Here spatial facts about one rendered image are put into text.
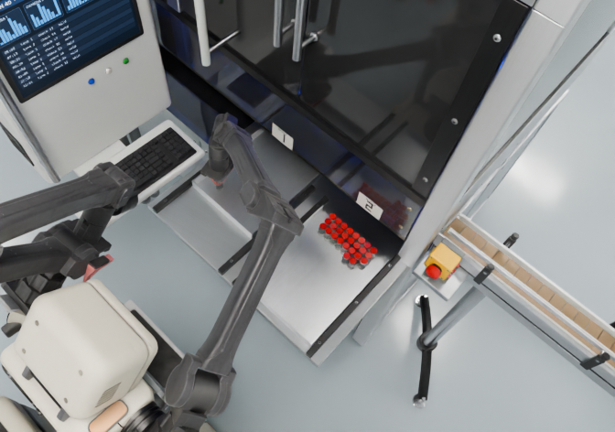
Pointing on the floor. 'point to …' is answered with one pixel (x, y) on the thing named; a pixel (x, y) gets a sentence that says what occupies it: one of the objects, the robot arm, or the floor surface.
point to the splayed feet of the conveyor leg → (424, 352)
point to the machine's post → (493, 117)
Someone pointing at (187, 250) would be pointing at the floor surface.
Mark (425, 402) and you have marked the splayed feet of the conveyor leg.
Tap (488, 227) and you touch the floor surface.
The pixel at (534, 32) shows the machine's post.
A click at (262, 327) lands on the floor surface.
